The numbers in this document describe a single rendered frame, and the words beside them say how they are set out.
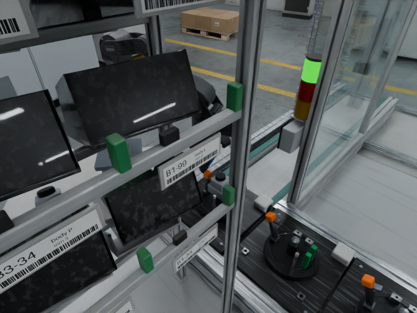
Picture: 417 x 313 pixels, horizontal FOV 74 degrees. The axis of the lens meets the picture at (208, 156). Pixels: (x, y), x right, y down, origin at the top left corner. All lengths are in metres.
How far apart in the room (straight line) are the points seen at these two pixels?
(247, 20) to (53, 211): 0.24
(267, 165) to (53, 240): 0.97
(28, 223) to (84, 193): 0.04
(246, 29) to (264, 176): 0.82
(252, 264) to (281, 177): 0.43
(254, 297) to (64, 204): 0.58
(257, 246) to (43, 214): 0.64
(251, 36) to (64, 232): 0.25
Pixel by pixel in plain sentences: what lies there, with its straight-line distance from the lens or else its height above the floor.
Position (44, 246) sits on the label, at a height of 1.45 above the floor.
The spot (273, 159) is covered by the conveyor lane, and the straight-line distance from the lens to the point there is 1.18.
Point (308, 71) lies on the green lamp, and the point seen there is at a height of 1.39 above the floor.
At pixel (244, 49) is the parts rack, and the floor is 1.53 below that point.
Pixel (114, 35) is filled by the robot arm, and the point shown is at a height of 1.45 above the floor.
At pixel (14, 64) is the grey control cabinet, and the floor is 0.61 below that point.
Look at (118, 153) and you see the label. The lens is 0.23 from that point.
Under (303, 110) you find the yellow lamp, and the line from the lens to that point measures 0.75.
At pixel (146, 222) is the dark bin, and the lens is 0.40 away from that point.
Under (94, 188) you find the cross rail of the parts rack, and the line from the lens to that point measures 0.24.
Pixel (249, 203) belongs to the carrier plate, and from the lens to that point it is 0.90.
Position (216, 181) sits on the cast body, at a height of 1.09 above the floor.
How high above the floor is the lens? 1.63
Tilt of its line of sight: 38 degrees down
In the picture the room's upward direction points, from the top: straight up
